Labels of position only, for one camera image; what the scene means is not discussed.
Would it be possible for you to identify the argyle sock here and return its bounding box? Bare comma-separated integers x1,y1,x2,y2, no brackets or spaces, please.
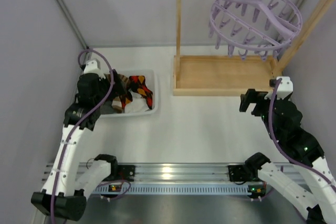
129,75,153,110
117,91,133,109

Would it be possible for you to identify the white sock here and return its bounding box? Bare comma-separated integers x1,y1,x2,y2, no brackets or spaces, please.
124,91,149,113

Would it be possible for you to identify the purple round clip hanger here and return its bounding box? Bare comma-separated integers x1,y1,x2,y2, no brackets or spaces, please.
208,0,303,61

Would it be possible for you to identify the brown striped sock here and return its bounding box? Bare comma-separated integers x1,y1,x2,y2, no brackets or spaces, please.
111,103,123,114
118,74,130,87

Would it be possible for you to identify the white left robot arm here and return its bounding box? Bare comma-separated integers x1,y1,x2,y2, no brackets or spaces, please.
31,71,127,223

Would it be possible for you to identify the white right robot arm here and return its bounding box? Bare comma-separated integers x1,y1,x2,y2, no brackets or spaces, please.
239,89,335,223

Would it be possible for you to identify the wooden hanger rack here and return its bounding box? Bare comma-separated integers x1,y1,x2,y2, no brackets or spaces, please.
173,0,335,96

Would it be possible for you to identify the grey sock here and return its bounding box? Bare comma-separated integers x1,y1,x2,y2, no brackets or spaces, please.
101,103,114,115

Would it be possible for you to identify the white plastic basket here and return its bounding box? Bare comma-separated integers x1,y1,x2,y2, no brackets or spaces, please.
100,69,160,118

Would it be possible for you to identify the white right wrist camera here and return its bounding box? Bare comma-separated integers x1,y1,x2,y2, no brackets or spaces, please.
265,76,293,100

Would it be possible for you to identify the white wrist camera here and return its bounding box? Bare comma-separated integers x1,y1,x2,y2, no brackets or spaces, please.
265,76,293,100
80,59,106,79

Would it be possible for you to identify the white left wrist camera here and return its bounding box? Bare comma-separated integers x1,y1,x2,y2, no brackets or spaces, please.
80,59,106,79

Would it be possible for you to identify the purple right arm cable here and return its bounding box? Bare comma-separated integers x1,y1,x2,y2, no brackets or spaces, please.
267,77,336,190

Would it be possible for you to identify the aluminium mounting rail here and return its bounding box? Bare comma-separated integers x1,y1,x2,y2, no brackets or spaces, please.
41,163,329,196

